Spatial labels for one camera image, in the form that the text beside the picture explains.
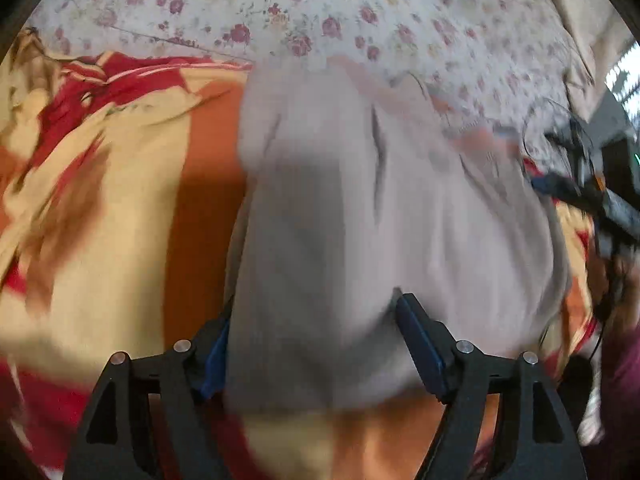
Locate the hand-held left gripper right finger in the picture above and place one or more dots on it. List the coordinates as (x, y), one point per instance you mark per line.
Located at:
(422, 345)

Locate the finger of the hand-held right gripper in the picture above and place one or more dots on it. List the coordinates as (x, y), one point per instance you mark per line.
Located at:
(565, 187)
(570, 147)

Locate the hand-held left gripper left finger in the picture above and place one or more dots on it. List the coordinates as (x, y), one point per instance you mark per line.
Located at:
(216, 360)

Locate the beige jacket with ribbed cuffs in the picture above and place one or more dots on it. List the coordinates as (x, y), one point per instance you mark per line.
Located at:
(350, 240)

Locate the beige curtain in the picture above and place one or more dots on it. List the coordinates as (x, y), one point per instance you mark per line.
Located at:
(590, 25)

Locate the orange yellow red printed blanket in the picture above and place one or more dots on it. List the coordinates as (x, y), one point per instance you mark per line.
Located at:
(125, 220)

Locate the person's maroon clothing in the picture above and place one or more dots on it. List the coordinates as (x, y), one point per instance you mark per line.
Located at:
(622, 400)

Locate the white floral bed sheet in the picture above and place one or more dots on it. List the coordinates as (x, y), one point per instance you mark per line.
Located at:
(310, 5)

